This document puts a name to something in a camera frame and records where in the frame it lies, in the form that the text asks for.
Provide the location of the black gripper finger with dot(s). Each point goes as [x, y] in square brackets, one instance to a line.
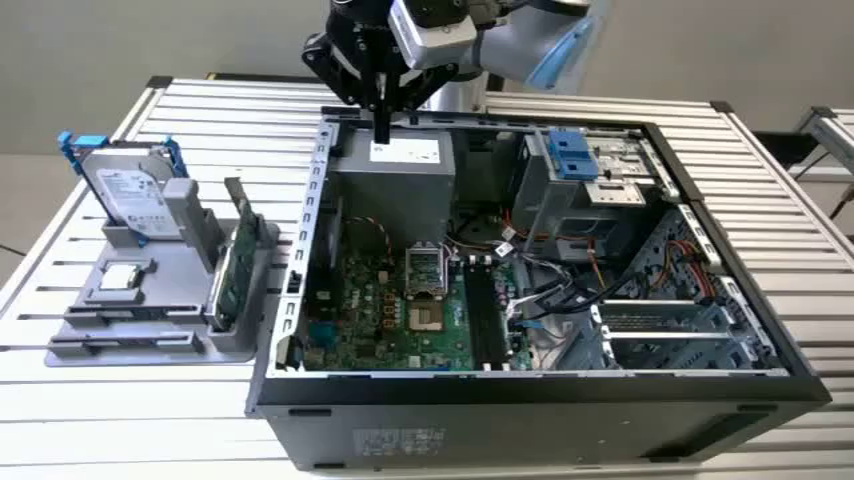
[427, 85]
[334, 75]

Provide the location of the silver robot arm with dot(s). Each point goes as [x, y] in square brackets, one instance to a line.
[520, 50]

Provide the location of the black RAM slot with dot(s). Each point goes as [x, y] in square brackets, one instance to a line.
[475, 310]
[492, 320]

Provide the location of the black yellow strip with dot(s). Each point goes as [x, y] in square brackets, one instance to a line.
[267, 77]

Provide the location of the grey power supply unit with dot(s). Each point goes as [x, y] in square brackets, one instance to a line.
[394, 200]

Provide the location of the blue plastic drive latch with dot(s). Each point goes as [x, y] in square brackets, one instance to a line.
[570, 155]

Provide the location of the grey metal drive cage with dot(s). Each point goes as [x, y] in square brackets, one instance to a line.
[554, 210]

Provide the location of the black case fan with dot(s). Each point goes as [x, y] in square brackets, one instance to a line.
[330, 250]

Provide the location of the hard disk in blue carrier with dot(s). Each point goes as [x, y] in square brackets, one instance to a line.
[127, 190]

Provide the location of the green graphics card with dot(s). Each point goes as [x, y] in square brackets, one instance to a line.
[240, 265]

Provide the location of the CPU socket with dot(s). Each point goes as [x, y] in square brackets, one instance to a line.
[427, 316]

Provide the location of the grey plastic parts rack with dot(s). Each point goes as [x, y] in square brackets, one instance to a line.
[167, 280]

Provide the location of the green motherboard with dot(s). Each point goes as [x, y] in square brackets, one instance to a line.
[360, 320]

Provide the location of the silver CPU chip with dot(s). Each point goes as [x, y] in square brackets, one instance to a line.
[120, 277]

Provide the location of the blue VGA port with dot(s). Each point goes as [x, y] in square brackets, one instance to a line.
[322, 334]

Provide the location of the metal slat side table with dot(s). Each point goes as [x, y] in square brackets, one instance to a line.
[827, 125]

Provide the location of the grey metal disk bay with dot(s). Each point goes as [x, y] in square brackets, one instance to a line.
[667, 334]

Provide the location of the black open PC case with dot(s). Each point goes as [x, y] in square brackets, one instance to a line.
[534, 425]

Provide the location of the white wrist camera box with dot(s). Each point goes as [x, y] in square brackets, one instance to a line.
[434, 35]

